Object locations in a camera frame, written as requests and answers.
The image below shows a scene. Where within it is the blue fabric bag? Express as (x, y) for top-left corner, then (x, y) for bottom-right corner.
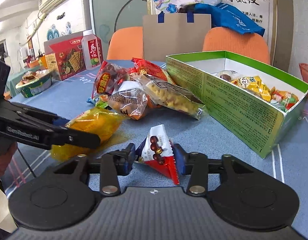
(185, 3), (265, 36)

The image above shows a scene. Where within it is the brown nut snack bag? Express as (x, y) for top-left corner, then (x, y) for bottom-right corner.
(107, 81), (157, 120)

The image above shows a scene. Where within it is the red cracker box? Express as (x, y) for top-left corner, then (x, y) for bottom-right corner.
(44, 31), (87, 81)

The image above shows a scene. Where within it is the clear bag yellow pasta snack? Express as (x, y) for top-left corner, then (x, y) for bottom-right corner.
(135, 74), (207, 120)

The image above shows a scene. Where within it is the left orange chair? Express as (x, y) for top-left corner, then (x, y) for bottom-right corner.
(107, 27), (144, 60)

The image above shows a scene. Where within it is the red dates snack bag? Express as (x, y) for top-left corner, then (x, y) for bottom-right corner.
(92, 61), (129, 99)

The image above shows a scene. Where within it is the yellow snack packet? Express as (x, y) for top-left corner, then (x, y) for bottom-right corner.
(231, 76), (271, 102)

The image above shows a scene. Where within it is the small colourful candy packet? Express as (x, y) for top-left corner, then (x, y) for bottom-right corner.
(87, 97), (108, 109)

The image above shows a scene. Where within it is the framed calligraphy poster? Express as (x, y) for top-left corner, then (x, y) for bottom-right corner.
(146, 0), (278, 63)

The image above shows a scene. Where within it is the person's left hand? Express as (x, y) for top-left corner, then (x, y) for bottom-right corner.
(0, 142), (18, 176)

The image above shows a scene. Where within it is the red crinkled snack bag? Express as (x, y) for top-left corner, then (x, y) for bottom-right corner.
(130, 58), (175, 84)

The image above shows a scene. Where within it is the right orange chair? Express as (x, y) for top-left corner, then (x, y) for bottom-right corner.
(203, 27), (271, 64)

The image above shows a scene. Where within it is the clear drink bottle red label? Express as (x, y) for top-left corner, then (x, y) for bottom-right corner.
(81, 29), (102, 70)

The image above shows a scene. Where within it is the clear packet dark snack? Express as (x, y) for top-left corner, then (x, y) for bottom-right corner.
(215, 70), (242, 82)

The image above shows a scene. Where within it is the green cardboard box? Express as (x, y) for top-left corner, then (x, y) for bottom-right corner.
(166, 51), (308, 158)

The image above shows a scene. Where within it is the orange chair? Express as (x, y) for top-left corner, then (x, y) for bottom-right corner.
(107, 27), (144, 60)
(203, 27), (271, 64)

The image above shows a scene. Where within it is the brown paper bag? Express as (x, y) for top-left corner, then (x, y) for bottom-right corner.
(143, 12), (211, 62)

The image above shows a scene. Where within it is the white red chocolate ball packet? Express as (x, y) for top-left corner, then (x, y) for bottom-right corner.
(134, 124), (179, 185)

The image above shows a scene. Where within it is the yellow transparent snack bag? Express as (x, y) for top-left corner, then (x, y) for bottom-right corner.
(51, 107), (126, 161)

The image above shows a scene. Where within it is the orange green snack packet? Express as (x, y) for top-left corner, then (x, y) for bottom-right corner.
(270, 90), (299, 112)

